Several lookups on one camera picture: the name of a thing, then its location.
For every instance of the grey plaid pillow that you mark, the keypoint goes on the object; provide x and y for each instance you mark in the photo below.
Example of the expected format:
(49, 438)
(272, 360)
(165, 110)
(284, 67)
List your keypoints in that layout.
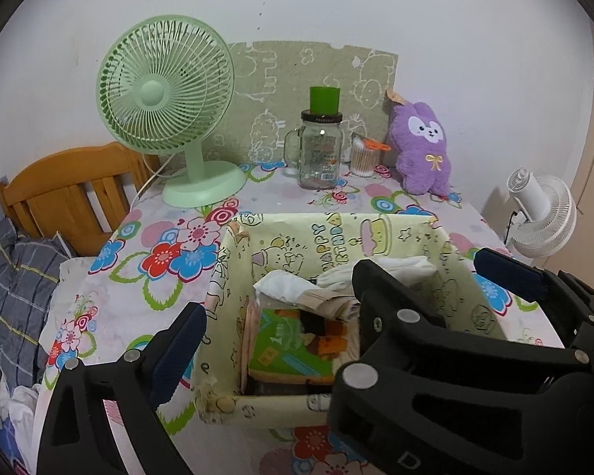
(29, 274)

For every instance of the white plastic bag pack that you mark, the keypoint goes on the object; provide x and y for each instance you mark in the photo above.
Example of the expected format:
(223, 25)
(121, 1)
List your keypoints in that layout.
(406, 270)

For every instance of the floral tablecloth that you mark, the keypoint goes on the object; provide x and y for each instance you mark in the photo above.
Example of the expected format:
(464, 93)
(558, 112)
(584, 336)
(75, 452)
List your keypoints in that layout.
(161, 258)

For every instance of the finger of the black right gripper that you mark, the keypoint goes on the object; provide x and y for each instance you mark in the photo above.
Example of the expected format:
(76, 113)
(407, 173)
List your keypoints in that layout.
(515, 269)
(398, 330)

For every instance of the green cartoon cardboard panel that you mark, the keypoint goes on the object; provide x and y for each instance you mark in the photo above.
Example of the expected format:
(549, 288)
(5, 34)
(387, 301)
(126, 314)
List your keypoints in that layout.
(272, 87)

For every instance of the white clip fan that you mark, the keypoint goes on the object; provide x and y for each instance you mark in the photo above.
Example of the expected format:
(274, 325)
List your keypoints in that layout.
(546, 216)

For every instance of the brown paper napkin stack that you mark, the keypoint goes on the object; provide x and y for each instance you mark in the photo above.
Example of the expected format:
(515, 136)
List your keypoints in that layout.
(280, 290)

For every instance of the purple plush bunny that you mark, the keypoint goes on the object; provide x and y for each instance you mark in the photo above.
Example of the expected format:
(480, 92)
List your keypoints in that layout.
(422, 160)

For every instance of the cotton swab container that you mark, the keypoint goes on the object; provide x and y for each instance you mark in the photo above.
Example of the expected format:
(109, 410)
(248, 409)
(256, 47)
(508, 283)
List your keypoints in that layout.
(366, 155)

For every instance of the green desk fan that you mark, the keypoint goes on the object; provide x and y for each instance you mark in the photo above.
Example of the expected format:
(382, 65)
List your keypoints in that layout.
(162, 88)

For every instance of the yellow cartoon fabric storage box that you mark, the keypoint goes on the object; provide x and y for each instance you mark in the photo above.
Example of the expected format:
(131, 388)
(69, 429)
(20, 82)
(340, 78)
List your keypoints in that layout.
(306, 245)

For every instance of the glass mason jar mug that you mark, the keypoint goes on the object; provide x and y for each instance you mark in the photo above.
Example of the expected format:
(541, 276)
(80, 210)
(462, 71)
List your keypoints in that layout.
(313, 151)

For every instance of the white crumpled bedding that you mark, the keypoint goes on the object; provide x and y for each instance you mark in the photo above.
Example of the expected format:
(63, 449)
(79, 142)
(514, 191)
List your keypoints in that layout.
(17, 413)

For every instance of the green plastic cup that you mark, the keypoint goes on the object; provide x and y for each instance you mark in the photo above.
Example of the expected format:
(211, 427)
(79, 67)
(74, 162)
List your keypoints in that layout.
(324, 101)

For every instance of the green tissue pack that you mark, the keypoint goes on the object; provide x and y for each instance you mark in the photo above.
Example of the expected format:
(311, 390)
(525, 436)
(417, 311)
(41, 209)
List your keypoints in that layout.
(295, 347)

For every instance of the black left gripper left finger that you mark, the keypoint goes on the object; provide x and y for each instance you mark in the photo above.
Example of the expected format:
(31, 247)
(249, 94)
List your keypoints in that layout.
(77, 438)

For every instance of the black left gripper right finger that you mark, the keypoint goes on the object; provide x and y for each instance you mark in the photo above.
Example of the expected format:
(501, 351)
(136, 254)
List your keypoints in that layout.
(403, 424)

